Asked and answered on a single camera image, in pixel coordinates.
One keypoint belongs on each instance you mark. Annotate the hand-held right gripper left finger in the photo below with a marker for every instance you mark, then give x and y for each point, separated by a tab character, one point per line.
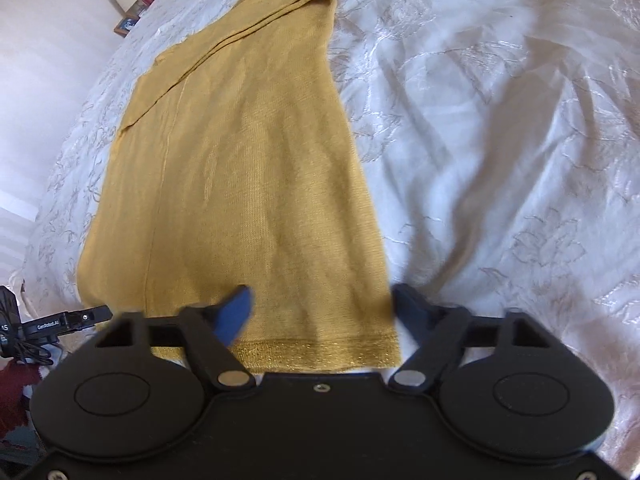
235	315

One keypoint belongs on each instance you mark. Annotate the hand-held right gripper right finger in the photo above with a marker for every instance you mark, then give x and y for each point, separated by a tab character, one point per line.
410	310

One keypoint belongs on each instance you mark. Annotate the yellow knit sweater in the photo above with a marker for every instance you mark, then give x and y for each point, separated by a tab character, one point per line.
240	185

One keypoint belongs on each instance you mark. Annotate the red rug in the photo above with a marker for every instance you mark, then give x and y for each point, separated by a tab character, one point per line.
15	390

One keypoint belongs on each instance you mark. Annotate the bed with white embroidered bedspread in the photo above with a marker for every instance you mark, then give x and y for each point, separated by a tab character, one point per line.
500	135

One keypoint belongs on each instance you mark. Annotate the red bottle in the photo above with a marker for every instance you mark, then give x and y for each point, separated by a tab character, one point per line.
146	0

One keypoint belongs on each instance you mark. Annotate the wooden picture frame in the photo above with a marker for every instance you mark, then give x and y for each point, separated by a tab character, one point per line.
125	26

